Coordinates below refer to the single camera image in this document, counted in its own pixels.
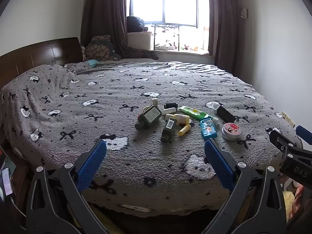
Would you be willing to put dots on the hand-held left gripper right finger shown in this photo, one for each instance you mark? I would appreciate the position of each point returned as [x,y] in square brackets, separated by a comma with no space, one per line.
[219,165]

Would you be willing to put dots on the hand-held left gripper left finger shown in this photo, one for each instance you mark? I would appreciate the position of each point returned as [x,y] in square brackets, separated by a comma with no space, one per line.
[92,165]

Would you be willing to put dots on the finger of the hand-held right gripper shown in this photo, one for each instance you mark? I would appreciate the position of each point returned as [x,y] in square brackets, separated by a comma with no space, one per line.
[284,146]
[304,132]

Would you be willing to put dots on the round metal tin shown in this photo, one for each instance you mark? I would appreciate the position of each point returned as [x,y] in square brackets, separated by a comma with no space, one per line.
[231,131]

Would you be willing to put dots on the blue packet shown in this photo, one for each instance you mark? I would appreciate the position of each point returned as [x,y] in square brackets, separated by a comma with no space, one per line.
[208,128]

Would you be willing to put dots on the small yellow bottle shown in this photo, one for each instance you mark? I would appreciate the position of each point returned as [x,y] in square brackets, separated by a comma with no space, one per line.
[184,129]

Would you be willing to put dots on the black and white bottle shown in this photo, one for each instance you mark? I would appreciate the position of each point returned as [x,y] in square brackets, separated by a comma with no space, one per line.
[225,114]

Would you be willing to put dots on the green tube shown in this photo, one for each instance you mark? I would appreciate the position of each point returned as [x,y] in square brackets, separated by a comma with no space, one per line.
[195,113]

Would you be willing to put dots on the cream bottle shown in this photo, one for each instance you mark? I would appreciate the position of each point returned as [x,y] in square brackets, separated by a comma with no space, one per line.
[181,119]

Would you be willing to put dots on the dark green labelled bottle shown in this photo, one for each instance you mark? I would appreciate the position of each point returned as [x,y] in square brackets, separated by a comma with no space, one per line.
[168,131]

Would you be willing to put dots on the white tube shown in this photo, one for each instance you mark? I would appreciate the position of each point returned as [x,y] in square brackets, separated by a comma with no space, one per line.
[170,111]

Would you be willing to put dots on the large green bottle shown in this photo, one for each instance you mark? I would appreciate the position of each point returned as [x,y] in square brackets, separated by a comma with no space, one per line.
[150,115]

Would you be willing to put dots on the small black bottle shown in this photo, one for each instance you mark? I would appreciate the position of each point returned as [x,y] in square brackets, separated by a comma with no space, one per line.
[170,105]

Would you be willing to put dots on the small white jar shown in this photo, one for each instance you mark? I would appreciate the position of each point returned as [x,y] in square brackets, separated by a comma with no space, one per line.
[154,101]

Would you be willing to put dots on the person's right hand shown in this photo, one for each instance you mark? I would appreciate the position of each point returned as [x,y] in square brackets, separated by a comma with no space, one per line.
[297,192]

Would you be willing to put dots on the yellow fuzzy clothing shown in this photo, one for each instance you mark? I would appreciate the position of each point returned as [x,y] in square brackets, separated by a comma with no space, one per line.
[288,201]

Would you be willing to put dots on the grey printed blanket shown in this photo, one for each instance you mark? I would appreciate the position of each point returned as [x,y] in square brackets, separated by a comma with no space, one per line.
[73,117]

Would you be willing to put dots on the smartphone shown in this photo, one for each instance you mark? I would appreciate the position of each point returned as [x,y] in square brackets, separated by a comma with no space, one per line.
[7,181]

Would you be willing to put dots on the grey printed pillow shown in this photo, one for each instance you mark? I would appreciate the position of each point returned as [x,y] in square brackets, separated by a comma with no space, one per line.
[75,67]

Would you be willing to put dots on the teal small cushion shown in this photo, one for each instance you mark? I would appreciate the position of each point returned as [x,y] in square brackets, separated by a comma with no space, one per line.
[92,63]

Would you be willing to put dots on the brown patterned pillow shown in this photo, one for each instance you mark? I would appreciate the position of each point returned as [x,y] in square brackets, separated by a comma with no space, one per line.
[102,50]

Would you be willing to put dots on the row of small windowsill figurines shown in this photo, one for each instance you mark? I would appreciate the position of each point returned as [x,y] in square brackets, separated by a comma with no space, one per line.
[185,46]

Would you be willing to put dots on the brown wooden headboard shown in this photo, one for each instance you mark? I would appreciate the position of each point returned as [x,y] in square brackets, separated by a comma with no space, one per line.
[36,53]

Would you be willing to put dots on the dark brown curtain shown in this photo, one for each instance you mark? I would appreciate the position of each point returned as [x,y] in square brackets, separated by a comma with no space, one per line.
[104,12]
[221,29]

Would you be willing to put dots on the white storage box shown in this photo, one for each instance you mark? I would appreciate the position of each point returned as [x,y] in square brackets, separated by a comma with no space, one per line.
[140,40]

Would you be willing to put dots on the dark folded cloth bundle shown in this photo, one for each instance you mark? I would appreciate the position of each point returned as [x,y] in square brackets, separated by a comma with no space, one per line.
[136,24]

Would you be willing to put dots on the metal drying rack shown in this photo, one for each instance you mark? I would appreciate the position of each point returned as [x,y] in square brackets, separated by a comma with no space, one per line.
[165,26]

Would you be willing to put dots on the window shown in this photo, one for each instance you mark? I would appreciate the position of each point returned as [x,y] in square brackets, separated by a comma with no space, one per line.
[146,2]

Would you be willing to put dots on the wall outlet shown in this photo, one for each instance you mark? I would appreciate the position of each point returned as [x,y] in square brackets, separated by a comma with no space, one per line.
[287,119]

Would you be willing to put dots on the wall switch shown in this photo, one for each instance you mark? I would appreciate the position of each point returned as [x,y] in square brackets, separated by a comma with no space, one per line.
[245,13]

